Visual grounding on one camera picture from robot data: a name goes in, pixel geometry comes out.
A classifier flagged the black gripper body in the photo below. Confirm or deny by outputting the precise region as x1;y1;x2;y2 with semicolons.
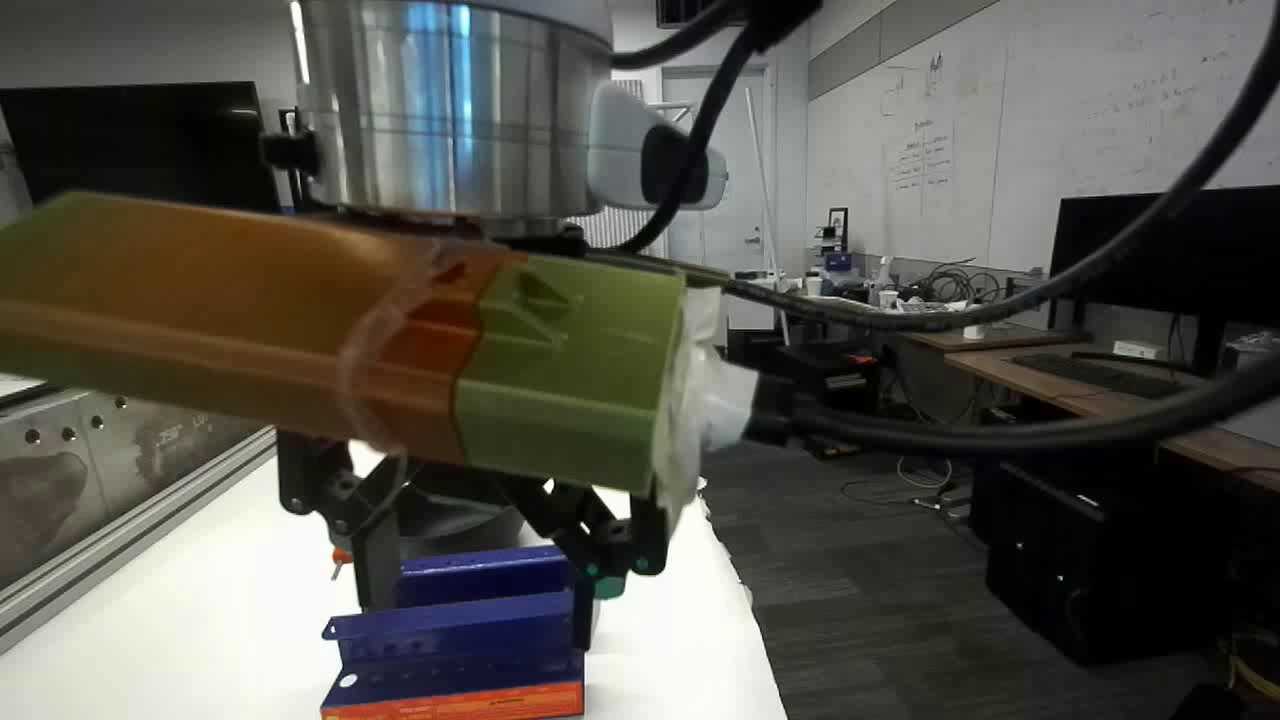
275;432;671;600

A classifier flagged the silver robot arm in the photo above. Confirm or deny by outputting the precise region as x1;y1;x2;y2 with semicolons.
293;0;723;596

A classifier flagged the blue orange bit holder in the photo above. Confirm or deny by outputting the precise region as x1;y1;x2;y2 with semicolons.
321;544;585;720

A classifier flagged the black screen left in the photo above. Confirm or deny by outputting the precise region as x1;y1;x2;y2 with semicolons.
0;79;280;211

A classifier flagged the cluttered background workbench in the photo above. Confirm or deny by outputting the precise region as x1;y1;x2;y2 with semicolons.
719;254;1054;330

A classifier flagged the wooden desk right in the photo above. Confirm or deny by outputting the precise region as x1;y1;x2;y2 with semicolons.
909;329;1280;492

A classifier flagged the black computer tower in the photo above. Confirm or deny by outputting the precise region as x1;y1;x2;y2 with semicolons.
985;465;1225;664

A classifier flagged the black computer monitor right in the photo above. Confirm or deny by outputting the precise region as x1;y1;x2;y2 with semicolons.
1068;185;1280;373

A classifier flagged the green orange camera mount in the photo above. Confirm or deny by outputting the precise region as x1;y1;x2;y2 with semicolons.
0;186;764;516

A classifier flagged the aluminium frame rail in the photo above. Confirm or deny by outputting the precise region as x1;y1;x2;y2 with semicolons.
0;429;275;650

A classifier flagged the black cable upper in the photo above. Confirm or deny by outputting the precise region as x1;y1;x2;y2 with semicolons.
605;0;1280;337

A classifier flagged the black cable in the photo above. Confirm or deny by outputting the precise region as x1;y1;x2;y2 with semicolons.
743;349;1280;461
605;0;1280;337

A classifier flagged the black cable lower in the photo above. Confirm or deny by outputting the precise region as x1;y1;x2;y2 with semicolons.
743;349;1280;461

